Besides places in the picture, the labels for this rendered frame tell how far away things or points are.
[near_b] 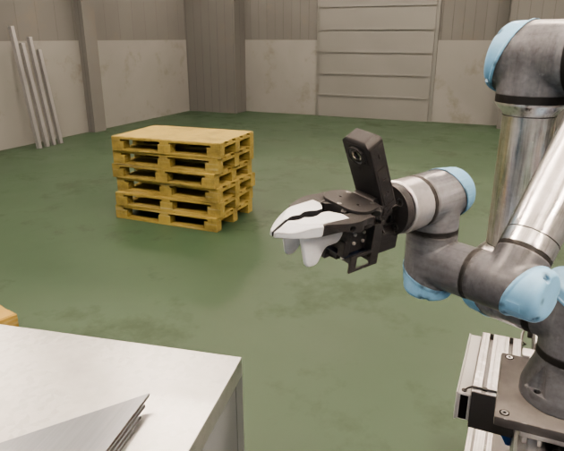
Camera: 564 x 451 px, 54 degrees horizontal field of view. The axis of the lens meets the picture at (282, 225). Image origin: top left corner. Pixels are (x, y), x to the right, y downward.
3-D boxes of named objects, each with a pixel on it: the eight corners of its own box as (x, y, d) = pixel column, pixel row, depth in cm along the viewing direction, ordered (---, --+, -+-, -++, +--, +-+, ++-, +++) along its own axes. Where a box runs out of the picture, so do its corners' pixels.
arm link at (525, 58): (523, 344, 97) (576, 15, 80) (449, 313, 108) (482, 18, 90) (554, 322, 105) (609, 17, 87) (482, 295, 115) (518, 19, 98)
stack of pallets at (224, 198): (258, 209, 557) (256, 131, 531) (221, 233, 490) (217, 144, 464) (160, 197, 599) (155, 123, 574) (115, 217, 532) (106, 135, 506)
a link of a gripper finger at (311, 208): (269, 270, 63) (327, 251, 68) (273, 224, 60) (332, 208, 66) (252, 259, 65) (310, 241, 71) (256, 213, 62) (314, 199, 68)
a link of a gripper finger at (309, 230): (286, 282, 61) (345, 261, 66) (292, 234, 58) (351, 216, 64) (269, 270, 63) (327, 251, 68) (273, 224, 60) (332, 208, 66)
